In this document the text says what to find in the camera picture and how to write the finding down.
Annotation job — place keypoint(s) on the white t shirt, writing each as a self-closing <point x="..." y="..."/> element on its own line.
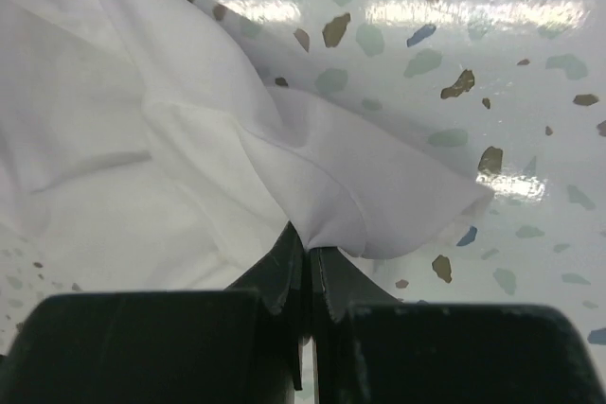
<point x="141" y="149"/>

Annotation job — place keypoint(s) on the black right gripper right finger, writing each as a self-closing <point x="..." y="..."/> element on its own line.
<point x="369" y="347"/>

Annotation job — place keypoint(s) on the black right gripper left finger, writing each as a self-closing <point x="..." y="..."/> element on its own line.
<point x="237" y="345"/>

